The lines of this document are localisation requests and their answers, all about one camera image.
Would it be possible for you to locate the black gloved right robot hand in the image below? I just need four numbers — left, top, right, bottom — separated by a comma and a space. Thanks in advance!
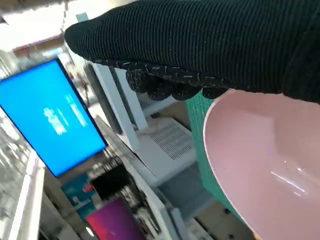
64, 0, 320, 105

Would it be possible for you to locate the pink bowl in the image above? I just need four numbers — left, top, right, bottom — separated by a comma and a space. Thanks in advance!
202, 89, 320, 240

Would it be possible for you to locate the green cutting mat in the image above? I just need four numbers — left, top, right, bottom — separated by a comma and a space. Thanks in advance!
184, 89, 251, 226

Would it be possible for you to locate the black unlit monitor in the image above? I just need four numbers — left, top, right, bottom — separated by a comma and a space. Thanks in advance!
91, 164, 136, 201

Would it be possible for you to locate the blue lit monitor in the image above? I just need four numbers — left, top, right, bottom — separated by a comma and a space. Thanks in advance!
0, 58, 109, 178

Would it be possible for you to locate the teal poster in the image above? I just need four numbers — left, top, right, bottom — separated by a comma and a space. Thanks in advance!
61, 173, 97, 221

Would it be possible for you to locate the purple lit monitor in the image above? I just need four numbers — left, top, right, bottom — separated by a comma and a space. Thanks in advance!
84, 198, 146, 240

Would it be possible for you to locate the white frame stand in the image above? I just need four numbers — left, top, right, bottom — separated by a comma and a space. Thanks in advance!
86, 62, 149, 152

